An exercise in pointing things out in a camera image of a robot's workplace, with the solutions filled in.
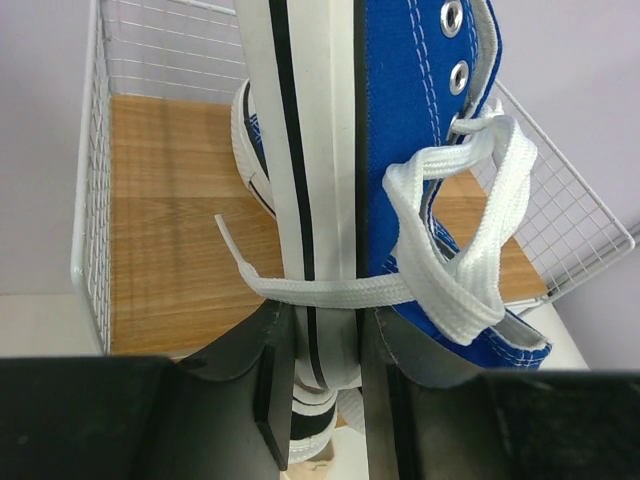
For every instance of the black white sneaker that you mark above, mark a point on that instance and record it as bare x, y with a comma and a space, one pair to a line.
315, 415

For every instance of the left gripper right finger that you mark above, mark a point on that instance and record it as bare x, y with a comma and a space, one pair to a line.
430, 414

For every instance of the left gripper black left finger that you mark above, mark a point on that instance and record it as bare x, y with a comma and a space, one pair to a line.
222, 413

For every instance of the wooden three-tier shoe shelf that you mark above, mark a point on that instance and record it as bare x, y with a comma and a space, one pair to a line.
155, 165

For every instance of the blue canvas sneaker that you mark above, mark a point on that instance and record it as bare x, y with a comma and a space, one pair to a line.
365, 109
248, 148

